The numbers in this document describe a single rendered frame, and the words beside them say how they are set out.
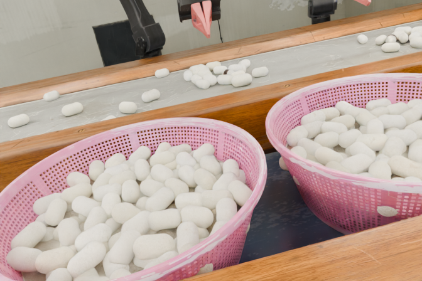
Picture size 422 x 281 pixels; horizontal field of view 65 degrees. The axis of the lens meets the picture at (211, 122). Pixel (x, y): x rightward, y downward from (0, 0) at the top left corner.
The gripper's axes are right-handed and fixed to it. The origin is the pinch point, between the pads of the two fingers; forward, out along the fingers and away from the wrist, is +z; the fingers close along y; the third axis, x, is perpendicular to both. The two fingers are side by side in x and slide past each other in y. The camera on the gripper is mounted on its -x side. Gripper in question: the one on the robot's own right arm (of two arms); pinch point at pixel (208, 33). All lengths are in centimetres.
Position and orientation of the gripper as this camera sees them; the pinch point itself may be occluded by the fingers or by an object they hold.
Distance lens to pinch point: 78.2
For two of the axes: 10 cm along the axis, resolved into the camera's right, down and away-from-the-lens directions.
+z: 2.4, 8.6, -4.4
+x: 0.1, 4.5, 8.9
